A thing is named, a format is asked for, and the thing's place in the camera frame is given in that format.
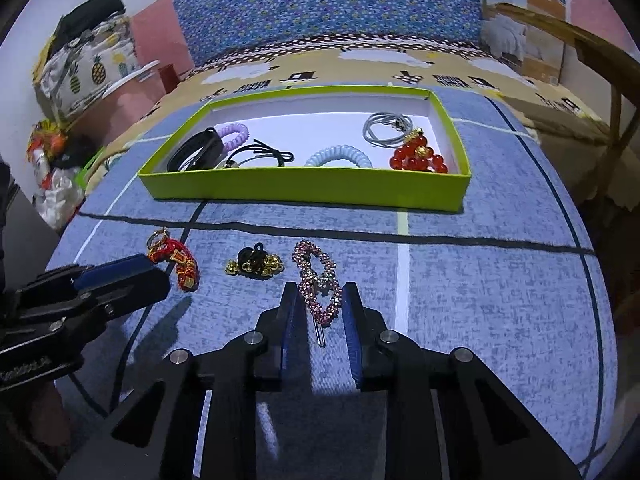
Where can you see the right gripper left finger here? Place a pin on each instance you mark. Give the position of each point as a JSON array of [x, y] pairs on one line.
[[196, 415]]

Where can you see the pink cabinet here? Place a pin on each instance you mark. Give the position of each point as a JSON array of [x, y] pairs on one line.
[[125, 102]]

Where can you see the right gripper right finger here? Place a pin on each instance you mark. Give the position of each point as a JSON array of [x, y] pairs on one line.
[[448, 416]]

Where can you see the pineapple print bag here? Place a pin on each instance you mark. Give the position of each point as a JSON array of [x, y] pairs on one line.
[[79, 65]]

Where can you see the green jewelry box tray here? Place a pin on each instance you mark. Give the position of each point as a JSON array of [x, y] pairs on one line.
[[322, 127]]

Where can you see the black bag on top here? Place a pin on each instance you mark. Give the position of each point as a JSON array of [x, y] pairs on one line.
[[85, 17]]

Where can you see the wooden side table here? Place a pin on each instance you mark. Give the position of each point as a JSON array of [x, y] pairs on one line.
[[613, 64]]

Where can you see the black watch band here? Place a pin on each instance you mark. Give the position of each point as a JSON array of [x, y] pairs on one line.
[[201, 151]]

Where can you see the tan sheep print bedsheet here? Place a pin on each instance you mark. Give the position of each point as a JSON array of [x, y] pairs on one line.
[[352, 59]]

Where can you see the blue grey plaid blanket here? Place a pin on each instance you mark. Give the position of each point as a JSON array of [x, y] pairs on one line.
[[512, 276]]

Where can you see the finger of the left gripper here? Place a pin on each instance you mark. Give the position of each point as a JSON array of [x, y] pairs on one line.
[[118, 293], [120, 265]]

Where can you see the red braided keychain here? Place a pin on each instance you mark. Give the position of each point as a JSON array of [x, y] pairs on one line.
[[162, 247]]

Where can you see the pink rhinestone hair clip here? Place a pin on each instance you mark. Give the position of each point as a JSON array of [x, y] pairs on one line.
[[318, 286]]

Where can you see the cardboard bedding box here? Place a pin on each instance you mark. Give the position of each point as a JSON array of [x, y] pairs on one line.
[[527, 50]]

